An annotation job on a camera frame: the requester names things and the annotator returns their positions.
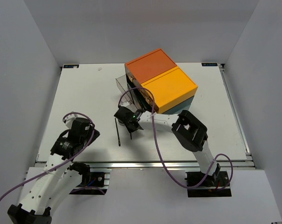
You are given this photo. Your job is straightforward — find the long black makeup pencil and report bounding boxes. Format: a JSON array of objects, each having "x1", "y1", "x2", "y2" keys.
[{"x1": 114, "y1": 118, "x2": 121, "y2": 147}]

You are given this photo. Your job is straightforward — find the clear teal box drawer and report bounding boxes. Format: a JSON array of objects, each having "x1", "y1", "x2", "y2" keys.
[{"x1": 116, "y1": 75, "x2": 145, "y2": 112}]

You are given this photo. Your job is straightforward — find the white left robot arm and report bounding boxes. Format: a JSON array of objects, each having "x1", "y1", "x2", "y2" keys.
[{"x1": 7, "y1": 112, "x2": 100, "y2": 224}]

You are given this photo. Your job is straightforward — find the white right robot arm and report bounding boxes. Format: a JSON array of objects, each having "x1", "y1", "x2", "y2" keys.
[{"x1": 114, "y1": 106, "x2": 220, "y2": 187}]

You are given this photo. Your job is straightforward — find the yellow drawer box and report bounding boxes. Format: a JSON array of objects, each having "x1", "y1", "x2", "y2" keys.
[{"x1": 141, "y1": 66, "x2": 198, "y2": 113}]

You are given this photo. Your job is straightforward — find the orange drawer box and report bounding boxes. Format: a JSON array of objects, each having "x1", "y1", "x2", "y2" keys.
[{"x1": 125, "y1": 49, "x2": 177, "y2": 84}]

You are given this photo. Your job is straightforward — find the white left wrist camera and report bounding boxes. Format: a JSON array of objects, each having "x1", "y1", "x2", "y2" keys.
[{"x1": 62, "y1": 112, "x2": 78, "y2": 129}]

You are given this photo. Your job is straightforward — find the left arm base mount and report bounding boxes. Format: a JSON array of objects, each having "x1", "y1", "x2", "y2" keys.
[{"x1": 63, "y1": 162, "x2": 110, "y2": 195}]

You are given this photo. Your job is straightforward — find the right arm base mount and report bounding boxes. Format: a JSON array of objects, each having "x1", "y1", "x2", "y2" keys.
[{"x1": 185, "y1": 171, "x2": 232, "y2": 198}]

